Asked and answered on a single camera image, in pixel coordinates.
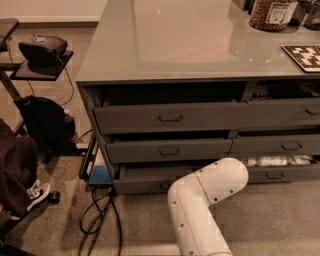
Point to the grey drawer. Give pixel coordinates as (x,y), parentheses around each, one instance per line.
(156,178)
(151,118)
(286,112)
(274,169)
(275,145)
(167,150)

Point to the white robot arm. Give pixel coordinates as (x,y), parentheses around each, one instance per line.
(189,199)

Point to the grey drawer cabinet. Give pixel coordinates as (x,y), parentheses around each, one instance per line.
(188,51)

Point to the blue box on floor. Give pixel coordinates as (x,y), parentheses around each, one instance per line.
(99,175)

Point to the black backpack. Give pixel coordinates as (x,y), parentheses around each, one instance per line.
(47,123)

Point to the black chair caster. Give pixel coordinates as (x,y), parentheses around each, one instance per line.
(54,197)

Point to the white black sneaker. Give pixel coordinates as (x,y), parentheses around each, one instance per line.
(37,193)

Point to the black device on tray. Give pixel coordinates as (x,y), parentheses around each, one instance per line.
(41,49)

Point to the person's dark trouser leg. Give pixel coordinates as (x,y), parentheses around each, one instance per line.
(18,170)

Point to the black tray stand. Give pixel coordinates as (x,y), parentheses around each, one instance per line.
(25,70)

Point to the jar of brown nuts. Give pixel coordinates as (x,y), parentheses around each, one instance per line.
(272,15)

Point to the black white marker board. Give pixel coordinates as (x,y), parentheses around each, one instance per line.
(306,57)

